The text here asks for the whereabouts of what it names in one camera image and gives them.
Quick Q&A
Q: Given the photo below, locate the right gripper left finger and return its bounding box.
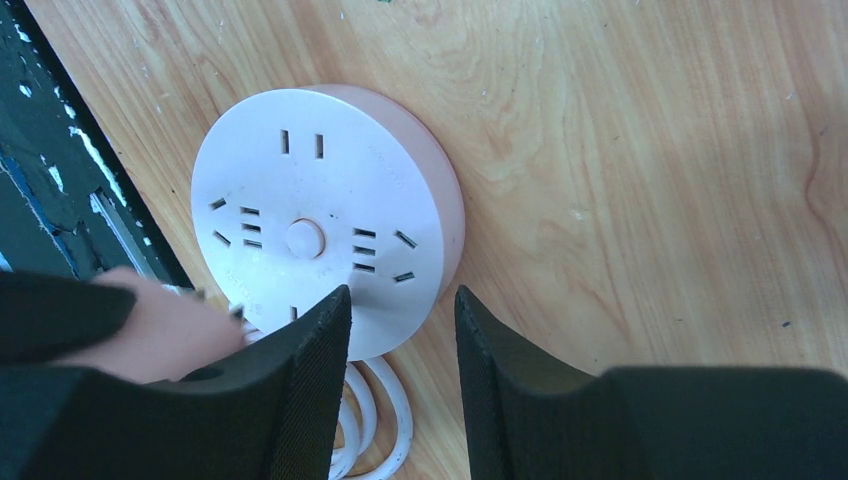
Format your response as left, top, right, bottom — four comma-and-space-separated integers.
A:
1, 285, 351, 479

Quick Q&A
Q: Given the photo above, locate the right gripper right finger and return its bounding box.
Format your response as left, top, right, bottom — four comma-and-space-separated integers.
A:
454, 286, 847, 479

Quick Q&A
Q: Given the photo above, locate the pink round socket hub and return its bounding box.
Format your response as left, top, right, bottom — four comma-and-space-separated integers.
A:
191, 84, 466, 361

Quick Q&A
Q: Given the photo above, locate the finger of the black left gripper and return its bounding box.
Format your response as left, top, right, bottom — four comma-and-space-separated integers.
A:
1, 271, 137, 363

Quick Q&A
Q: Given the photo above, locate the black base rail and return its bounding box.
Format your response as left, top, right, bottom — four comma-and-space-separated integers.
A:
1, 1, 192, 287

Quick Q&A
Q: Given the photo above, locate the pink small adapter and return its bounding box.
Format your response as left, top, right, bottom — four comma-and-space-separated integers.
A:
51, 267, 246, 384

